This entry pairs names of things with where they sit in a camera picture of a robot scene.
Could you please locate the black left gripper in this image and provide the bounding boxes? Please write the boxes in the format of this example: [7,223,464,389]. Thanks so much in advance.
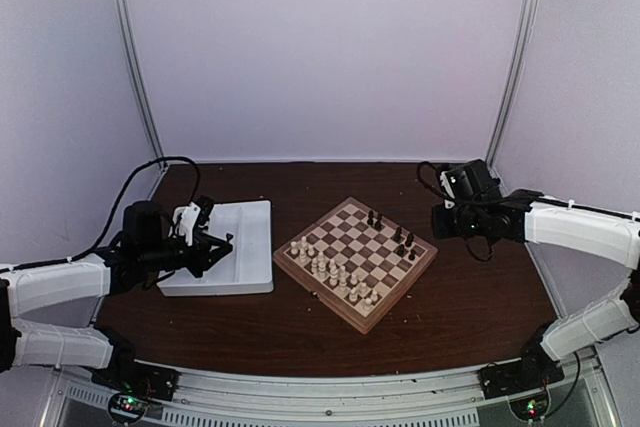
[140,230,232,278]

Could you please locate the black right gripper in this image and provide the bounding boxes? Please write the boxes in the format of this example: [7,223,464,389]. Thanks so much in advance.
[431,203,485,240]

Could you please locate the wooden chess board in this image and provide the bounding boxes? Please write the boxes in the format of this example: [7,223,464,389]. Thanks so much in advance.
[273,197,438,334]

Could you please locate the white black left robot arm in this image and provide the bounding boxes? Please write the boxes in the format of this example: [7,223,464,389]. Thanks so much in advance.
[1,197,233,391]

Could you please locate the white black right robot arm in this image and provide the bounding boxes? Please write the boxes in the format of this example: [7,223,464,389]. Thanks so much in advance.
[416,159,639,389]

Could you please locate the white chess pieces group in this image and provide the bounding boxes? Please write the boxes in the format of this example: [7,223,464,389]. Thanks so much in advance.
[283,234,389,318]

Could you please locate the left controller board with LEDs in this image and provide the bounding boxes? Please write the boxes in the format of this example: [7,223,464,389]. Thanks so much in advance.
[107,393,149,423]

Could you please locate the controller board with leds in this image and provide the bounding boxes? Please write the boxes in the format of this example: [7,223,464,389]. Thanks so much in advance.
[509,391,550,423]
[107,393,149,423]

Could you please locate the right controller board with LEDs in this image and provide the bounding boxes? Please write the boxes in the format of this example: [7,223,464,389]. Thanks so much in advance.
[509,391,550,423]

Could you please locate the white plastic sorting tray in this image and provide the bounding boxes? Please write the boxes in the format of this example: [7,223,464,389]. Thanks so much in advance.
[156,199,275,298]

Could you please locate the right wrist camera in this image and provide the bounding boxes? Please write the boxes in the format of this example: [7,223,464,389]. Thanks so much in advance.
[439,170,456,209]

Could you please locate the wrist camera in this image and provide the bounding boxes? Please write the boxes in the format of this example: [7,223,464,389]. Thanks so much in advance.
[439,170,456,209]
[171,195,215,246]

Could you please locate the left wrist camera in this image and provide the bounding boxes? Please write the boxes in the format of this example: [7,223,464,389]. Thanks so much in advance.
[171,195,215,246]

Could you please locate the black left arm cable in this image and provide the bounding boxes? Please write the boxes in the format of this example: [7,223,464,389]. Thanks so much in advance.
[19,156,201,268]

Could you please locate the aluminium right corner post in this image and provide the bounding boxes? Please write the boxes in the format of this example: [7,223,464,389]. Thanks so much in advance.
[485,0,539,167]

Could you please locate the aluminium corner post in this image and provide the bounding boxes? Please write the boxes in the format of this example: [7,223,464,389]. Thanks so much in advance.
[485,0,539,167]
[114,0,164,158]

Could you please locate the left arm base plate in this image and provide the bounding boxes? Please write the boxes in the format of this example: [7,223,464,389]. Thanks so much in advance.
[86,362,179,401]

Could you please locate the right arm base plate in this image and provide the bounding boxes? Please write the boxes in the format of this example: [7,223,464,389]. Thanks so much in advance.
[478,358,565,399]

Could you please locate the aluminium front frame rail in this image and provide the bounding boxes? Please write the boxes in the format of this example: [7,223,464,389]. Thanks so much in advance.
[39,331,609,427]

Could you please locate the aluminium left corner post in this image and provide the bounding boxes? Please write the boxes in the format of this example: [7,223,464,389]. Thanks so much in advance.
[114,0,164,158]

